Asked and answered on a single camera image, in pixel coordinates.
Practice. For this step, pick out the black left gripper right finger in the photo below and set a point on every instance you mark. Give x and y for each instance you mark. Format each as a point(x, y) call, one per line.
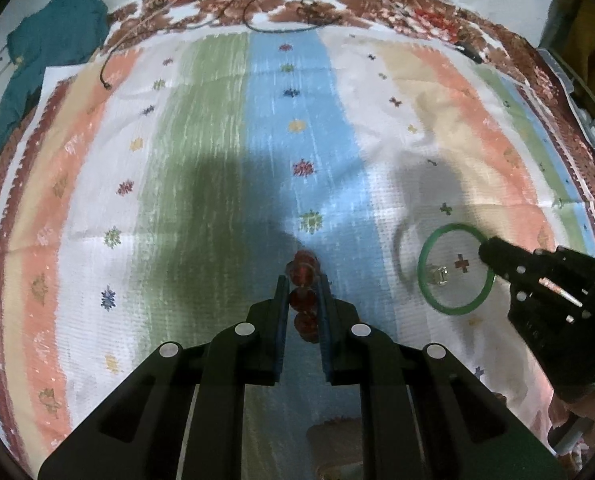
point(396, 388)

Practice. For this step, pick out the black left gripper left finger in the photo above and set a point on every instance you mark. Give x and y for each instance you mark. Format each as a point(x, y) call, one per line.
point(200, 424)

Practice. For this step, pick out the green jade bangle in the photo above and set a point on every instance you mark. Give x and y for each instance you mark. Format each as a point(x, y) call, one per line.
point(451, 275)

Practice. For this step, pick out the striped colourful cloth mat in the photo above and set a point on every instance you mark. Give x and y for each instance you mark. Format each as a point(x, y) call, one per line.
point(227, 159)

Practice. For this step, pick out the black charger plug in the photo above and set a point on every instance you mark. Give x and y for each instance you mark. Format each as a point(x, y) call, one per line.
point(469, 52)

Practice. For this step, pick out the mustard yellow hanging garment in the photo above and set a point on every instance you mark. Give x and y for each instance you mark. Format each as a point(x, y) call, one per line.
point(580, 47)

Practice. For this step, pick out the teal green garment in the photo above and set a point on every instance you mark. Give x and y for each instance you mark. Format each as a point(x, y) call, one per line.
point(64, 32)

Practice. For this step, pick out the white wire rack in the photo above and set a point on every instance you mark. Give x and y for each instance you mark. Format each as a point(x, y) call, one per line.
point(579, 93)

